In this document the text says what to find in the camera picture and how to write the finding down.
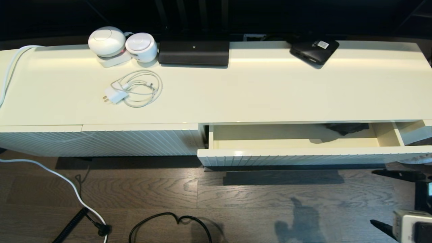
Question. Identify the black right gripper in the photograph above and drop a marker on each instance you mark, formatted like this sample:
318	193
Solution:
424	204

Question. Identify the black umbrella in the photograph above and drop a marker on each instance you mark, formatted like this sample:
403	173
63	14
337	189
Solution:
347	128

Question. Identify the white fluted front drawer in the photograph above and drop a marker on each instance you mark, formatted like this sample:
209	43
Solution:
287	157

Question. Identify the white long cabinet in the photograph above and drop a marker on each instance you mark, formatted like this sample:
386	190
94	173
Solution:
236	101

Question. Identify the grey slipper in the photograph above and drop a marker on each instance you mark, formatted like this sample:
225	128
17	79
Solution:
418	158

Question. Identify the black set-top box with sticker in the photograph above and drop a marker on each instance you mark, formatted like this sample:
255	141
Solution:
312	53

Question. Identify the black router box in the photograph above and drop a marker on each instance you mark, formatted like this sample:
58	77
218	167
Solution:
194	53

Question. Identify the black router antenna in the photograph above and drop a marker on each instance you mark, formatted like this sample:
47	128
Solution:
203	15
181	15
162	15
224	15

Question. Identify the white fluted cabinet front panel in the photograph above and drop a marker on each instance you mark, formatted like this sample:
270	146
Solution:
141	140
40	140

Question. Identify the small white round device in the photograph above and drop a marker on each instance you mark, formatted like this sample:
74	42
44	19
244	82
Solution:
141	46

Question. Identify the white charger plug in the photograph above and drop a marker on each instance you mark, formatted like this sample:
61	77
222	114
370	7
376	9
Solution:
115	95

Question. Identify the white flat device base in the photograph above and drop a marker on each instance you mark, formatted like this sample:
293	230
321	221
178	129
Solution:
112	61

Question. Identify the large white round device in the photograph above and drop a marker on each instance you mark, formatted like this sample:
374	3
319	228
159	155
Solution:
107	41

